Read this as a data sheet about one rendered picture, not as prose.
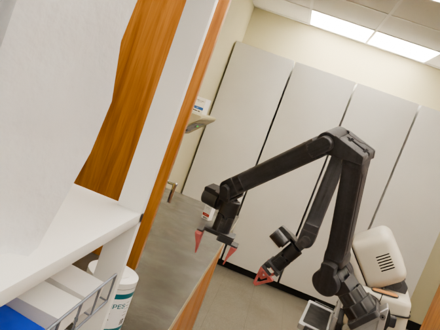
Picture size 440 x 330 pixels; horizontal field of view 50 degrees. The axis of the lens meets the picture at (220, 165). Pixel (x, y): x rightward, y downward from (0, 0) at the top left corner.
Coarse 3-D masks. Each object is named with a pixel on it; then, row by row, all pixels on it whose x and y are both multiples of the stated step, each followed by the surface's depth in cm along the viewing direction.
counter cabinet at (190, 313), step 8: (216, 264) 305; (208, 272) 260; (208, 280) 287; (200, 288) 245; (192, 296) 214; (200, 296) 270; (192, 304) 234; (200, 304) 303; (184, 312) 202; (192, 312) 256; (184, 320) 218; (192, 320) 283; (176, 328) 193; (184, 328) 238
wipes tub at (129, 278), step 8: (96, 264) 121; (88, 272) 117; (128, 272) 123; (120, 280) 117; (128, 280) 118; (136, 280) 120; (120, 288) 116; (128, 288) 117; (120, 296) 116; (128, 296) 118; (112, 304) 116; (120, 304) 117; (128, 304) 120; (112, 312) 116; (120, 312) 118; (112, 320) 117; (120, 320) 120; (104, 328) 117; (112, 328) 118
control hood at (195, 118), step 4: (192, 112) 172; (192, 116) 164; (196, 116) 164; (200, 116) 164; (204, 116) 175; (208, 116) 188; (192, 120) 165; (196, 120) 165; (200, 120) 169; (204, 120) 176; (208, 120) 182; (212, 120) 190; (188, 124) 165; (204, 124) 191; (196, 128) 192; (188, 132) 193
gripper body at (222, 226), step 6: (216, 216) 151; (222, 216) 148; (216, 222) 150; (222, 222) 149; (228, 222) 149; (204, 228) 149; (210, 228) 150; (216, 228) 149; (222, 228) 149; (228, 228) 149; (216, 234) 149; (222, 234) 148; (228, 234) 150; (234, 234) 153
